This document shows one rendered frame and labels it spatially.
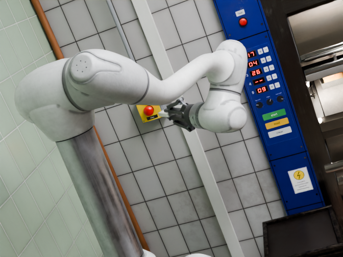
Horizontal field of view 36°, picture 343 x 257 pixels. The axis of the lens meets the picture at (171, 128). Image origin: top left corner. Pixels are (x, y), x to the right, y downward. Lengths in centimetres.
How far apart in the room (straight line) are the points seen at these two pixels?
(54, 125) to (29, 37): 84
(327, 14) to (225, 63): 58
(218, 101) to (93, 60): 59
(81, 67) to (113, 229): 44
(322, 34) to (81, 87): 112
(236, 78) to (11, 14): 85
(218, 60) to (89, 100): 52
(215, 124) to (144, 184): 76
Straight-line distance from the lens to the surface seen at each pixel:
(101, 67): 114
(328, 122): 214
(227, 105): 160
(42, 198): 179
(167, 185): 228
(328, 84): 251
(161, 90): 131
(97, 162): 130
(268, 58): 201
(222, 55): 161
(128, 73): 118
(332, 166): 180
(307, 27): 204
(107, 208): 133
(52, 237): 179
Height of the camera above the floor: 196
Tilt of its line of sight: 17 degrees down
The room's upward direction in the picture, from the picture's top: 22 degrees counter-clockwise
